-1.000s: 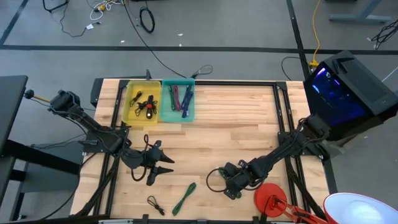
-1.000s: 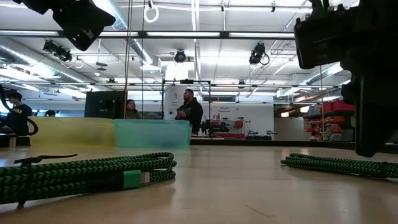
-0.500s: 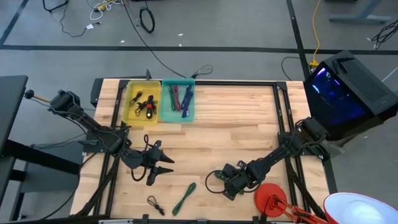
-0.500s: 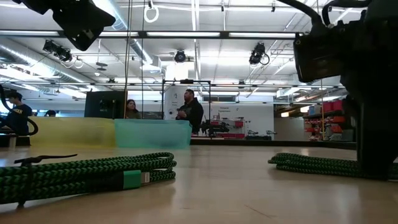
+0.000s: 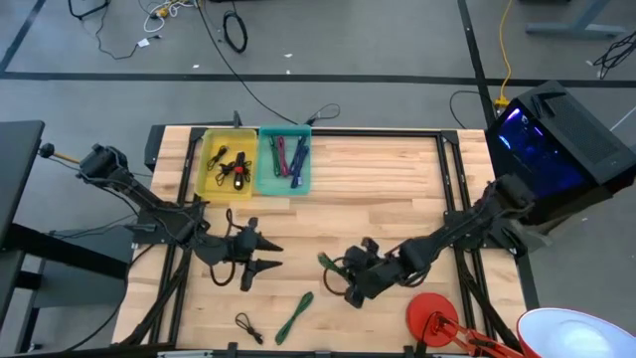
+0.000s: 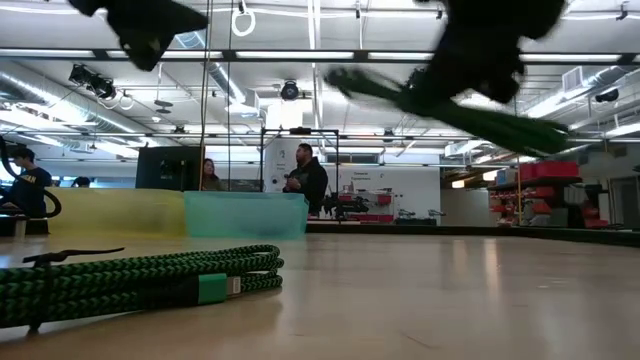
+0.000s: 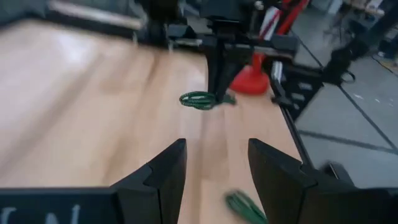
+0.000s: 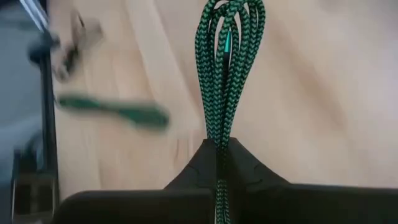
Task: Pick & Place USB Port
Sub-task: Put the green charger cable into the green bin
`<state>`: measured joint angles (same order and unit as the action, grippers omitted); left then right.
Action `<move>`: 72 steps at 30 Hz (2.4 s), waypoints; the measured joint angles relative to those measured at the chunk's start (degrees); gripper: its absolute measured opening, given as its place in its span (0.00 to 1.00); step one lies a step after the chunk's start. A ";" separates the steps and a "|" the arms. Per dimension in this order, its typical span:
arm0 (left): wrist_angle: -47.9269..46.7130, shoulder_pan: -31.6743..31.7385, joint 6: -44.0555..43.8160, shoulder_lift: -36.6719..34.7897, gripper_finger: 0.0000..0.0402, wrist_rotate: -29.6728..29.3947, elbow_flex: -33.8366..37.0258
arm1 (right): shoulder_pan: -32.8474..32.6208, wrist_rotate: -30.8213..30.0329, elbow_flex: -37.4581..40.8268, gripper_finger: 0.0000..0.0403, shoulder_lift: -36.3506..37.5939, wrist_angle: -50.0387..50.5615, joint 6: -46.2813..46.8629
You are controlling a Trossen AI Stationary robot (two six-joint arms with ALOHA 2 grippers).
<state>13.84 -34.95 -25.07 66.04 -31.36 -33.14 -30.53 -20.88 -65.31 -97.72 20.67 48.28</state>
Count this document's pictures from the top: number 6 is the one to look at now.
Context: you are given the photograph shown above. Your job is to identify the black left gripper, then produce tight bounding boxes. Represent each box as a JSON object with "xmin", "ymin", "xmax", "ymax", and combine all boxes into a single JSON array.
[{"xmin": 67, "ymin": 0, "xmax": 209, "ymax": 71}]

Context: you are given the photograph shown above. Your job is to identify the round black ceiling camera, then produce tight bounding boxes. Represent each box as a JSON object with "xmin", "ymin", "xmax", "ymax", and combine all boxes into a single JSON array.
[{"xmin": 278, "ymin": 79, "xmax": 301, "ymax": 102}]

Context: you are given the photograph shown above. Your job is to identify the yellow translucent plastic bin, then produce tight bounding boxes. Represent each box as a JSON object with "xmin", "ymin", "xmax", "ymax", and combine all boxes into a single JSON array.
[{"xmin": 46, "ymin": 187, "xmax": 187, "ymax": 239}]

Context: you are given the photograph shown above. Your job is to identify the background robot station red parts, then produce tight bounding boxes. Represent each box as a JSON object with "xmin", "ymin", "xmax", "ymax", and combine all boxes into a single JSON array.
[{"xmin": 322, "ymin": 191, "xmax": 396, "ymax": 224}]

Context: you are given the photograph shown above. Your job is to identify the teal translucent plastic bin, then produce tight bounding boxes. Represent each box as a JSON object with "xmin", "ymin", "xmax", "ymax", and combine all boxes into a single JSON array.
[{"xmin": 183, "ymin": 190, "xmax": 310, "ymax": 240}]

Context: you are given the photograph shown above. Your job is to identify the shelf rack with red bins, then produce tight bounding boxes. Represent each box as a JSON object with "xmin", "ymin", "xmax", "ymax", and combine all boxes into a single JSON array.
[{"xmin": 487, "ymin": 159, "xmax": 612, "ymax": 230}]

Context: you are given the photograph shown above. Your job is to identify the black table side box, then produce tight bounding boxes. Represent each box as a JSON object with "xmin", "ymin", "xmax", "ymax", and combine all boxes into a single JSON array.
[{"xmin": 0, "ymin": 214, "xmax": 51, "ymax": 237}]

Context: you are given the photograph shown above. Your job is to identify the hanging black cable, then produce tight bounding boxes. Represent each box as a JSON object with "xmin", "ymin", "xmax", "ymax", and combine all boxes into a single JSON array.
[
  {"xmin": 227, "ymin": 0, "xmax": 235, "ymax": 191},
  {"xmin": 198, "ymin": 0, "xmax": 210, "ymax": 192}
]

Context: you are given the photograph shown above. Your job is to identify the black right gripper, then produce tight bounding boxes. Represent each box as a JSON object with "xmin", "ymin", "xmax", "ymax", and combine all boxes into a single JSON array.
[{"xmin": 404, "ymin": 0, "xmax": 566, "ymax": 106}]

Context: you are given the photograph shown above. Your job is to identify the black aluminium table frame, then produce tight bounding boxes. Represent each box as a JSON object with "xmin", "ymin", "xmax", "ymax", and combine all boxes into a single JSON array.
[{"xmin": 304, "ymin": 221, "xmax": 640, "ymax": 249}]

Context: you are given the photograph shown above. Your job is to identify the white hanging cable ring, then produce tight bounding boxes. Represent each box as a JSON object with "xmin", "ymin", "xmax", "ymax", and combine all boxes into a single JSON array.
[{"xmin": 230, "ymin": 5, "xmax": 257, "ymax": 38}]

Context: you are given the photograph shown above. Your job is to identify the large black monitor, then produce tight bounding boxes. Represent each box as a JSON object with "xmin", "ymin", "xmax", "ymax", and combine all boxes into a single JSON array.
[{"xmin": 134, "ymin": 145, "xmax": 205, "ymax": 193}]

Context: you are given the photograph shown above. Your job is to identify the black ceiling-mounted camera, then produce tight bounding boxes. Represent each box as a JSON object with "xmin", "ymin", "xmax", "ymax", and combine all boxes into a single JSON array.
[{"xmin": 68, "ymin": 63, "xmax": 117, "ymax": 100}]

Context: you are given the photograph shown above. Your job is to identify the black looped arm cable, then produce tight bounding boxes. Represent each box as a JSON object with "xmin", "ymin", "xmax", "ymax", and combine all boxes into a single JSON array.
[{"xmin": 0, "ymin": 133, "xmax": 64, "ymax": 221}]

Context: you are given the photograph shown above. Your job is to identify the green braided USB cable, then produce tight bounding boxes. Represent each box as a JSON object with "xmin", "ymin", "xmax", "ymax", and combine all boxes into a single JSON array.
[
  {"xmin": 323, "ymin": 66, "xmax": 572, "ymax": 157},
  {"xmin": 0, "ymin": 243, "xmax": 285, "ymax": 331}
]

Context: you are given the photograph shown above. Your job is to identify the black metal frame stand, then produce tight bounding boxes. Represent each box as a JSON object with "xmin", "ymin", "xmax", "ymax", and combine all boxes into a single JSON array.
[{"xmin": 258, "ymin": 126, "xmax": 341, "ymax": 194}]

